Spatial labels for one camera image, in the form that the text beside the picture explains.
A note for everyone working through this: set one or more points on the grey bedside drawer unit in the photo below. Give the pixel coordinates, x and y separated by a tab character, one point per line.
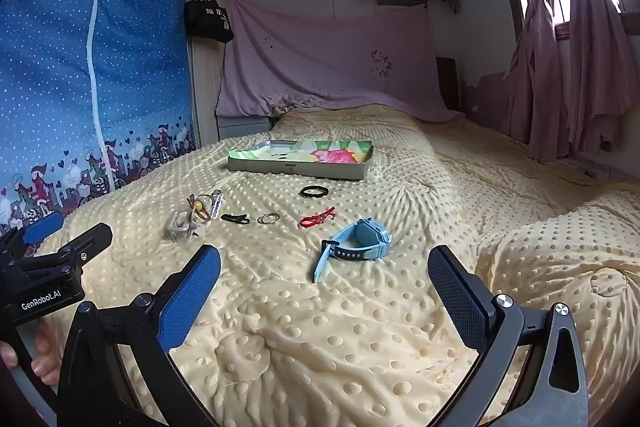
242	127

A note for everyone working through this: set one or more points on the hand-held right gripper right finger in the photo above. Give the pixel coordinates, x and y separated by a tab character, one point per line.
457	292

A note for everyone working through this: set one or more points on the silver square metal clasp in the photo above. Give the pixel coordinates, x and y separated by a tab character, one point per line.
181	224

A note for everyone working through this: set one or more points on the black tote bag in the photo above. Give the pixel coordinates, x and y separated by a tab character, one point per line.
207	19

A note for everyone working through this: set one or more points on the blue dotted fabric wardrobe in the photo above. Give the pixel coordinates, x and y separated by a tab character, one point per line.
50	57

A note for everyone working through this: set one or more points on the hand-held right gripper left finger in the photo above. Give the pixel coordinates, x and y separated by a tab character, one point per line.
195	287

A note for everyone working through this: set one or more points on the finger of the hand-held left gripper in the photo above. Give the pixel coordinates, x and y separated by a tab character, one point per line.
45	224
95	237

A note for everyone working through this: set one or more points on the light wooden cabinet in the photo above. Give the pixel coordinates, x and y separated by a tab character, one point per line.
207	82

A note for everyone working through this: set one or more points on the pink hanging sheet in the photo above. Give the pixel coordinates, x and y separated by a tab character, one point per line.
325	57

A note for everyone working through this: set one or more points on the person's left hand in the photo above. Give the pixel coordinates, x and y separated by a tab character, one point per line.
45	357

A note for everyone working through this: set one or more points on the light blue smart watch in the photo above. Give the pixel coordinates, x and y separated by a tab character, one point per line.
360	237

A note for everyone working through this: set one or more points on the colourful printed shallow box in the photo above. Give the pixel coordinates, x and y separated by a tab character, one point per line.
320	157

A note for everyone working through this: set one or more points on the yellow dotted blanket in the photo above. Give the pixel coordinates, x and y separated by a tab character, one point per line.
350	357

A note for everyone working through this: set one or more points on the pink curtain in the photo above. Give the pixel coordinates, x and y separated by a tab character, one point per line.
590	57

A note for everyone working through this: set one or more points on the dark brown wooden board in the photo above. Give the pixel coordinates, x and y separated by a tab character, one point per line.
448	84

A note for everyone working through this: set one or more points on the black hair clip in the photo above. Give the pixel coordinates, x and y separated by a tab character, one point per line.
232	218

